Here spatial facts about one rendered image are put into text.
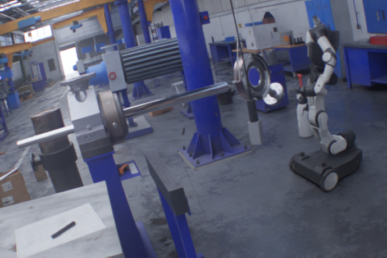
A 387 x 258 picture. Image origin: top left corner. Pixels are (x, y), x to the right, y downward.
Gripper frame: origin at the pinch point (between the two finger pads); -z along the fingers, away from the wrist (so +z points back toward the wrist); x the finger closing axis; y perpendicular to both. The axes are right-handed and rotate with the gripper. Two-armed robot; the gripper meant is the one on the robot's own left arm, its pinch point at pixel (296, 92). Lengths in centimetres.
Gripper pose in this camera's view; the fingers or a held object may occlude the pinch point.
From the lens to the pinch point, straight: 276.2
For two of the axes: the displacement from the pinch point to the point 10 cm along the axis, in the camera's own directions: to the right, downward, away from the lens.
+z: 6.6, -0.3, -7.5
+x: -7.1, -3.8, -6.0
